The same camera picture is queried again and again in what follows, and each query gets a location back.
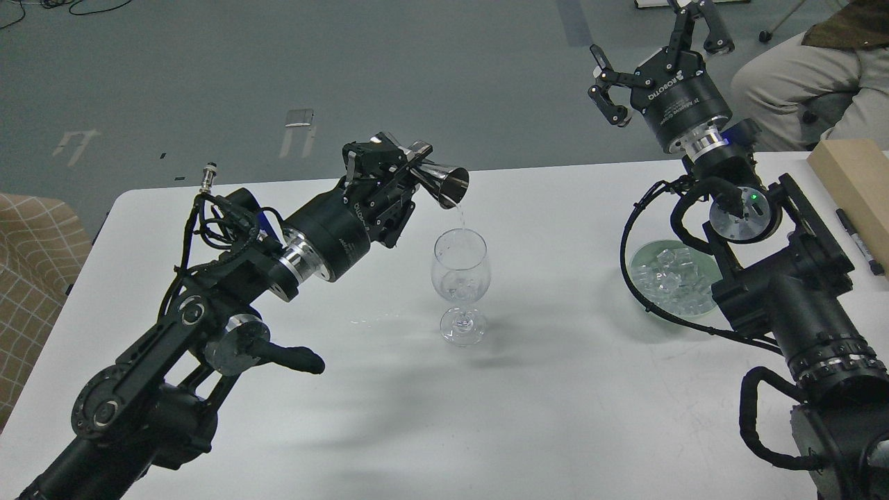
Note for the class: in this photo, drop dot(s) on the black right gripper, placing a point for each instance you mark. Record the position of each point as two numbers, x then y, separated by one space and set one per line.
684 94

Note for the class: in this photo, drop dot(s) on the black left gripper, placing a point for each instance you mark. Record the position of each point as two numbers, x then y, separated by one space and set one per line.
371 204

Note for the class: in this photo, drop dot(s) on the steel cocktail jigger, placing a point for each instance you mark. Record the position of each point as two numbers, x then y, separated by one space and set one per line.
446 183

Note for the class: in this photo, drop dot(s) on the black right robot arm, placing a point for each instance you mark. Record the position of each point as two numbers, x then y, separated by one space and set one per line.
782 270

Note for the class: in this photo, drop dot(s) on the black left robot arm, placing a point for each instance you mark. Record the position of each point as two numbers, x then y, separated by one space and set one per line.
157 404

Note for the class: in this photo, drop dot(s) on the clear wine glass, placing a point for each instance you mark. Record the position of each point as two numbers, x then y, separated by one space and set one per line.
461 274

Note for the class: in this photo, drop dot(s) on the green bowl of ice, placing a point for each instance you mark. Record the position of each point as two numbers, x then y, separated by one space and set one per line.
675 278

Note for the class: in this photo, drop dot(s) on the grey floor plate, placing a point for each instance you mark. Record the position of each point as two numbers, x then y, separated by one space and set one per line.
303 117

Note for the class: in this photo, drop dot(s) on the seated person beige trousers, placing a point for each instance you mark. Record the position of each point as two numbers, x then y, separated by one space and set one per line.
845 53

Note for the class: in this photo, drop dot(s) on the wooden block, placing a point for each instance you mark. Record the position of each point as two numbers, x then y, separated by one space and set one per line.
855 173

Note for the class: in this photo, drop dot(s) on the black marker pen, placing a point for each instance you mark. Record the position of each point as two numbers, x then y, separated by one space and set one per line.
875 267

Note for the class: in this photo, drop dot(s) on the beige checked cloth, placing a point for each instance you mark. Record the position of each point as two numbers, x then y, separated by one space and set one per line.
43 249

